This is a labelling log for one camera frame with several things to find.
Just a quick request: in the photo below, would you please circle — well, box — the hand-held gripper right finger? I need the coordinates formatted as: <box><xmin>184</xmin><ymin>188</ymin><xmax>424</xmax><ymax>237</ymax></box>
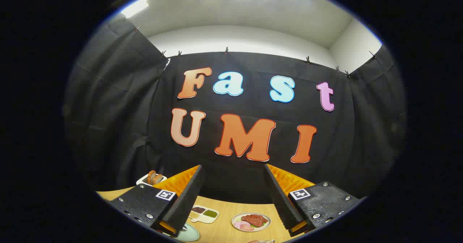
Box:
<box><xmin>263</xmin><ymin>163</ymin><xmax>366</xmax><ymax>237</ymax></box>

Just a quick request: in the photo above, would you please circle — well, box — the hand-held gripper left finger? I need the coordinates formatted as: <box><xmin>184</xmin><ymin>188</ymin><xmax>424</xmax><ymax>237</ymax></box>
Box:
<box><xmin>109</xmin><ymin>165</ymin><xmax>206</xmax><ymax>237</ymax></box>

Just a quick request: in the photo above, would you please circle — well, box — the white divided dish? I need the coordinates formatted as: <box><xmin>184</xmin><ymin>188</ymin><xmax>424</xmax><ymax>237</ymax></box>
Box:
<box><xmin>188</xmin><ymin>205</ymin><xmax>220</xmax><ymax>224</ymax></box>

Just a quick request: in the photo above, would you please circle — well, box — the brown steak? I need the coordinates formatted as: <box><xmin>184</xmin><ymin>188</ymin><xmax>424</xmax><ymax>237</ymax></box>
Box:
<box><xmin>241</xmin><ymin>214</ymin><xmax>269</xmax><ymax>227</ymax></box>

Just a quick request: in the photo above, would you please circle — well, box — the light blue round plate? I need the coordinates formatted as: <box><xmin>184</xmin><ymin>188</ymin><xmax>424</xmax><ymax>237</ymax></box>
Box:
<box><xmin>177</xmin><ymin>223</ymin><xmax>200</xmax><ymax>242</ymax></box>

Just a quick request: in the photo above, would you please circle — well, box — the beige oval plate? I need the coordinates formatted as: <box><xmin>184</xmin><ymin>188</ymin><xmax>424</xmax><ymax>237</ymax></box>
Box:
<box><xmin>231</xmin><ymin>212</ymin><xmax>272</xmax><ymax>233</ymax></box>

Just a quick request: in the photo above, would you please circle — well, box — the cream white toaster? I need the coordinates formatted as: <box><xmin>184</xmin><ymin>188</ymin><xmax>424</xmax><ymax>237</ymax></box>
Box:
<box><xmin>136</xmin><ymin>170</ymin><xmax>167</xmax><ymax>186</ymax></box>

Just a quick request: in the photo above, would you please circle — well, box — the row of black cloth clips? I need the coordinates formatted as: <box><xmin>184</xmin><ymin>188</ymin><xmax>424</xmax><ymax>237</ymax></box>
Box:
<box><xmin>135</xmin><ymin>25</ymin><xmax>377</xmax><ymax>78</ymax></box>

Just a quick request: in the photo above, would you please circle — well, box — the ceiling light panel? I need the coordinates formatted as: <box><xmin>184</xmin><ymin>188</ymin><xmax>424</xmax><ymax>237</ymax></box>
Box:
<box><xmin>121</xmin><ymin>0</ymin><xmax>149</xmax><ymax>18</ymax></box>

